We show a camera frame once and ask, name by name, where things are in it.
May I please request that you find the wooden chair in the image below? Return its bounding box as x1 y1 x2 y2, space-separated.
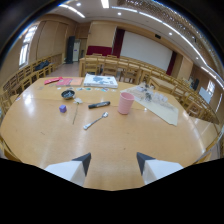
118 62 141 85
82 55 101 77
101 58 120 78

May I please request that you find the beige paper sheet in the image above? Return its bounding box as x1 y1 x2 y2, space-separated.
120 84 180 127

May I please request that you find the white printed box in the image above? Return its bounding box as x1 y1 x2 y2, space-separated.
83 73 119 90

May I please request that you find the black marker pen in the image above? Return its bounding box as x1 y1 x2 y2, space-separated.
87 100 111 110

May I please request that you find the white projection screen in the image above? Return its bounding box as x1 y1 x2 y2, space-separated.
119 30 174 72

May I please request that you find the pink book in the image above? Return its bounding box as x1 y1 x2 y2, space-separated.
55 77 73 87

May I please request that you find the silver metal spoon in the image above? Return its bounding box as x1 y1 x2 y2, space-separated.
82 111 110 131

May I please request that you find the clear plastic packet pile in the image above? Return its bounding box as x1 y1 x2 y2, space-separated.
134 83 169 107

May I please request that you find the small dark bowl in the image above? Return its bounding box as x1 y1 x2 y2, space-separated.
60 89 76 101

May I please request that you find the white artificial flower stem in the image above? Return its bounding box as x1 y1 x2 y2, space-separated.
72 97 84 126

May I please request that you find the pink ribbed cup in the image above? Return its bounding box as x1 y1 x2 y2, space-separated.
117 91 136 116

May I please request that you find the orange book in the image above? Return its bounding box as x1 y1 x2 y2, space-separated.
69 77 84 87

